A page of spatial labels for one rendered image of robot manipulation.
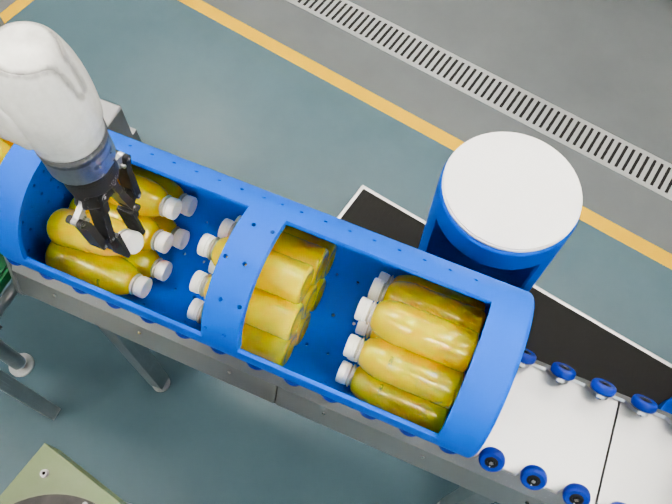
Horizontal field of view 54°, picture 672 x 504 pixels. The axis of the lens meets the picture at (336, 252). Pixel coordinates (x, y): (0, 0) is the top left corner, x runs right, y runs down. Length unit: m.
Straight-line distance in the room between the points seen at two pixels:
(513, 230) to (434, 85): 1.63
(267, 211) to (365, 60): 1.91
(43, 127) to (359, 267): 0.64
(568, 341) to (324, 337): 1.16
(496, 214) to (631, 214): 1.46
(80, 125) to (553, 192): 0.90
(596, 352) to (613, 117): 1.11
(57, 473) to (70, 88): 0.61
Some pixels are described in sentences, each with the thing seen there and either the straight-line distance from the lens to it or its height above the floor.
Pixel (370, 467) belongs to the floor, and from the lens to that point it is 2.15.
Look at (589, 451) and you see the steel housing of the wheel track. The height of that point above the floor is 0.93.
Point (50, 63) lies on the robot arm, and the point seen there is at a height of 1.60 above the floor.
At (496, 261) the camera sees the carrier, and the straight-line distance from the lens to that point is 1.31.
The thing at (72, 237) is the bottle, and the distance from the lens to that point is 1.19.
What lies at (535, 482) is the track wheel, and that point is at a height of 0.97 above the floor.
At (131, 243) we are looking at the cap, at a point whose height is 1.17.
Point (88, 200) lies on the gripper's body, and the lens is 0.95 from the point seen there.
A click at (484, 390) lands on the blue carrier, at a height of 1.21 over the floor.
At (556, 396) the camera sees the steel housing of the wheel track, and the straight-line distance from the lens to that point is 1.31.
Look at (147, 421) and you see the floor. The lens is 2.24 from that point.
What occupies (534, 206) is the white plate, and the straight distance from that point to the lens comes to 1.33.
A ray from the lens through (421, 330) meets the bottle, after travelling 1.02.
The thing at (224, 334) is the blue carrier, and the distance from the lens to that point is 1.06.
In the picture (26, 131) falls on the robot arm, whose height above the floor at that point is 1.53.
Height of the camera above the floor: 2.12
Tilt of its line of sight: 64 degrees down
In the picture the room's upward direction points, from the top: 3 degrees clockwise
